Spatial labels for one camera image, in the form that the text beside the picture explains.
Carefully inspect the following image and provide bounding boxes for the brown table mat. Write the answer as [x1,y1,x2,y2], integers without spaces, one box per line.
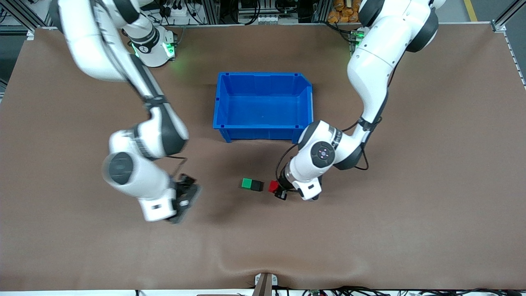
[0,23,526,291]

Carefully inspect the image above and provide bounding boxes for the blue plastic storage bin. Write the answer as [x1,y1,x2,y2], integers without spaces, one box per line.
[212,72,315,144]

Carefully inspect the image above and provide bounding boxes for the metal table edge clamp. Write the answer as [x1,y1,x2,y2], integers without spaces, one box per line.
[254,273,278,296]

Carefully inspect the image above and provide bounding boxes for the white power strip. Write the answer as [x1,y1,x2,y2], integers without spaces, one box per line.
[162,4,198,18]

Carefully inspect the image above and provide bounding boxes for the orange snack bags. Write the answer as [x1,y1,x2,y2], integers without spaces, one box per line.
[328,0,363,23]

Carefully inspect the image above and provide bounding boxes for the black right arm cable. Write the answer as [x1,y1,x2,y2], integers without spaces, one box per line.
[164,155,189,178]

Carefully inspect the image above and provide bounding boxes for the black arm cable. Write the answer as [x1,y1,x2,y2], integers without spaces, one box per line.
[275,115,383,190]
[164,155,189,178]

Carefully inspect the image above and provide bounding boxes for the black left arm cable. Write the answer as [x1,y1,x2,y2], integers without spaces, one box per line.
[275,115,383,190]

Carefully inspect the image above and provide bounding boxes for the black cable bundle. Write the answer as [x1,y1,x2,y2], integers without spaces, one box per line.
[302,286,526,296]

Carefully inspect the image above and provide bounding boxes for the aluminium frame post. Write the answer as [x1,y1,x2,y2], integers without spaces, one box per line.
[205,0,221,24]
[312,0,330,23]

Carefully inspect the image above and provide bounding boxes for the aluminium table edge rail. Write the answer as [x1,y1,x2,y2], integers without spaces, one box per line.
[503,31,526,90]

